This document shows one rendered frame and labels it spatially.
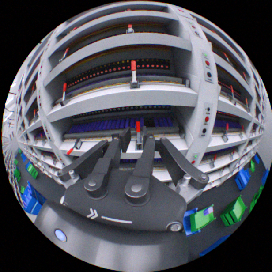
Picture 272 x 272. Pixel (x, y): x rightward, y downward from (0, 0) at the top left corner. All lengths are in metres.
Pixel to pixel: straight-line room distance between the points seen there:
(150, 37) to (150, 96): 0.19
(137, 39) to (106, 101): 0.21
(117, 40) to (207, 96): 0.31
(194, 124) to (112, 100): 0.25
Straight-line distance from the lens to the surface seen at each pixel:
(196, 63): 0.30
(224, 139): 0.51
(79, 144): 0.41
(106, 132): 0.37
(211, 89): 0.32
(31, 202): 0.92
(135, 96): 0.24
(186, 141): 0.36
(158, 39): 0.29
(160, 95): 0.24
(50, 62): 0.60
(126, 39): 0.29
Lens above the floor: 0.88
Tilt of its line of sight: 31 degrees down
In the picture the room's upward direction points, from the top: 5 degrees counter-clockwise
